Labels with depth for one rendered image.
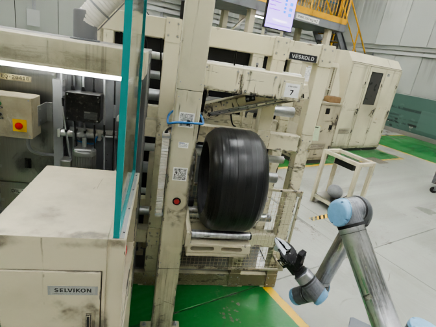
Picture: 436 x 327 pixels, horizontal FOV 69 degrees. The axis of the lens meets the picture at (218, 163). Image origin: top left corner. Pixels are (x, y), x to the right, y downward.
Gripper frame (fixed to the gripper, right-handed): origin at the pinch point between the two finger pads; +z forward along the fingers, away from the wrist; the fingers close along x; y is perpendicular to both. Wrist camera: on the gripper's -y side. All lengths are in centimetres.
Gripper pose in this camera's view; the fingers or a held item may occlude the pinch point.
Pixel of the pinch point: (277, 239)
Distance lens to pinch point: 169.8
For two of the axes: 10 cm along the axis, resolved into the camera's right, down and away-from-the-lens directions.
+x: 6.8, -4.5, 5.7
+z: -6.2, -7.7, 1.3
